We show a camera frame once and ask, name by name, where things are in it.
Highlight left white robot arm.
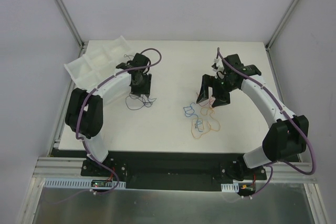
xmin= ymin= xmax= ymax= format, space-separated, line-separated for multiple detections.
xmin=65 ymin=53 xmax=152 ymax=176

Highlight right aluminium frame post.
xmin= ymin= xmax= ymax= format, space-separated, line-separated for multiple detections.
xmin=264 ymin=0 xmax=318 ymax=50

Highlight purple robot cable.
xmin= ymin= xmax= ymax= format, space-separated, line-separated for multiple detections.
xmin=216 ymin=47 xmax=316 ymax=175
xmin=75 ymin=48 xmax=162 ymax=162

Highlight right white cable duct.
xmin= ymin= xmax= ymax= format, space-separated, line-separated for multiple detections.
xmin=220 ymin=183 xmax=239 ymax=193

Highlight aluminium front rail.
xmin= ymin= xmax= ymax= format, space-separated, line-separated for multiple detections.
xmin=33 ymin=157 xmax=318 ymax=184

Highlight white cable duct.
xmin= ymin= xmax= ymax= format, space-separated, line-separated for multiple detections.
xmin=44 ymin=178 xmax=126 ymax=190
xmin=220 ymin=183 xmax=239 ymax=193

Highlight left white cable duct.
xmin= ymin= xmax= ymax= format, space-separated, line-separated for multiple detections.
xmin=44 ymin=178 xmax=126 ymax=190

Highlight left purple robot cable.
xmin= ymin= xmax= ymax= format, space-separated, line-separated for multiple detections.
xmin=75 ymin=48 xmax=162 ymax=162

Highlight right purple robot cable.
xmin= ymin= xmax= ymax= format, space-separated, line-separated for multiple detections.
xmin=216 ymin=47 xmax=316 ymax=175

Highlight left aluminium frame post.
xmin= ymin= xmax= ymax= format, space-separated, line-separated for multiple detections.
xmin=54 ymin=0 xmax=85 ymax=49

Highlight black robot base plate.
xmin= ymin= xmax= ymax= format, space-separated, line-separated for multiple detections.
xmin=81 ymin=151 xmax=267 ymax=191

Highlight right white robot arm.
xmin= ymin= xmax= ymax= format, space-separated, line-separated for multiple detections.
xmin=196 ymin=53 xmax=309 ymax=179

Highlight red thin wire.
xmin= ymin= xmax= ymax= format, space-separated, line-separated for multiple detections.
xmin=195 ymin=91 xmax=215 ymax=107

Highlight white foam compartment tray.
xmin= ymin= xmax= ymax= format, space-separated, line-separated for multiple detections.
xmin=65 ymin=36 xmax=134 ymax=91

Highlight aluminium frame post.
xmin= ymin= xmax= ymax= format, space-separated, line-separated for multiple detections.
xmin=54 ymin=0 xmax=85 ymax=49
xmin=264 ymin=0 xmax=318 ymax=50

